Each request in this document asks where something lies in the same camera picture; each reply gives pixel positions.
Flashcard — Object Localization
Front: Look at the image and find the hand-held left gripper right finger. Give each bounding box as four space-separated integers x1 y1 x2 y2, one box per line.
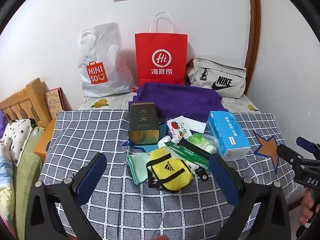
209 153 292 240

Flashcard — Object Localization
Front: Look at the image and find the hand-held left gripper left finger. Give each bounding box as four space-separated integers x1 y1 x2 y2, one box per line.
25 152 107 240

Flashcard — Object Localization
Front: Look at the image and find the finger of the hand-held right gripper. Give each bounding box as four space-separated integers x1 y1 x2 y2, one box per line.
276 144 320 172
296 137 320 155

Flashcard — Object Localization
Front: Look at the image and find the mint green sock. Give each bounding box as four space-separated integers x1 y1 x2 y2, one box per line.
127 154 152 184

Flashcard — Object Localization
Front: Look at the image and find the green tissue packet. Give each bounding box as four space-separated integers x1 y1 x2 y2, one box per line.
187 134 218 154

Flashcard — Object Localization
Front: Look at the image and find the blue tissue pack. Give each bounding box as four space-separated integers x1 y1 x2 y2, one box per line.
206 111 251 162

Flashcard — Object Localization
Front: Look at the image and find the green sachet packet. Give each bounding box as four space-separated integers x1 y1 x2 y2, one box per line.
165 141 209 169

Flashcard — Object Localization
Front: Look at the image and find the yellow pouch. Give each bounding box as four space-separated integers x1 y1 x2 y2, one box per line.
146 147 193 190

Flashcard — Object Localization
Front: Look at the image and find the white rectangular packet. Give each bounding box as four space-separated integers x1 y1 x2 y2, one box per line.
187 117 208 133

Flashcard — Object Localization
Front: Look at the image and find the fruit-print wipe packet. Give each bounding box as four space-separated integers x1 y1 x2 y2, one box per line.
166 116 192 144

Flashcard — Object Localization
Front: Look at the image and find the white glove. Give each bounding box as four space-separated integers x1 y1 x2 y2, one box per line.
157 135 173 148

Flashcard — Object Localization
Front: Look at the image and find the person's right hand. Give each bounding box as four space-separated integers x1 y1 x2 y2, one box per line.
299 187 320 227

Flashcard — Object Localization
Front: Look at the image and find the grey checked blanket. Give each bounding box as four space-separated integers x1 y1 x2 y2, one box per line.
41 110 300 240

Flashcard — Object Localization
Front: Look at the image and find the wooden nightstand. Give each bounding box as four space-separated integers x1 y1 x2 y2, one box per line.
34 119 58 160

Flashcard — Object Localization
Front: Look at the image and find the green blanket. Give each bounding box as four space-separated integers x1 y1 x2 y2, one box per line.
12 127 45 230

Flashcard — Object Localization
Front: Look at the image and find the dark tin box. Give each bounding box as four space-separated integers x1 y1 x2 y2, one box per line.
128 102 160 147

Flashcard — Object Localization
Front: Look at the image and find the newsprint pattern bedsheet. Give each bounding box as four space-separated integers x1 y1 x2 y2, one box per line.
77 90 260 113

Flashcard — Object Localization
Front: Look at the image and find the patterned gift box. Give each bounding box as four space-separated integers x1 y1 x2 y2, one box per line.
45 87 70 119

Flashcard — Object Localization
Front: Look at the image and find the white flower-print pillow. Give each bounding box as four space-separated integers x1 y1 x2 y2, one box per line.
1 118 35 167

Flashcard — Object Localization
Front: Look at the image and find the pastel patterned quilt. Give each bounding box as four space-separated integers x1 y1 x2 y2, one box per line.
0 137 18 240

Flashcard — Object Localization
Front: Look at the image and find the purple towel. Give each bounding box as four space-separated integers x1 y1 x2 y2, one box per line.
129 82 229 123

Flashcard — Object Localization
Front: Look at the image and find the wooden headboard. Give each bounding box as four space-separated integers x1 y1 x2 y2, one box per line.
0 78 50 128

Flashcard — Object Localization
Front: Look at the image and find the grey waist bag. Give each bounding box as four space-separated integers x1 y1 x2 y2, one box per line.
186 57 247 99

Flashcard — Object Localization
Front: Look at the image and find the white plastic shopping bag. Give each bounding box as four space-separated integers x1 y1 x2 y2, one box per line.
77 22 137 98

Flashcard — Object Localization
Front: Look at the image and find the red paper bag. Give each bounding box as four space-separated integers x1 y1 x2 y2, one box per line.
135 12 188 86

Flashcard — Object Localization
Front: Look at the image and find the wooden door frame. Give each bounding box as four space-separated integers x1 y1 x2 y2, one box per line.
244 0 262 95

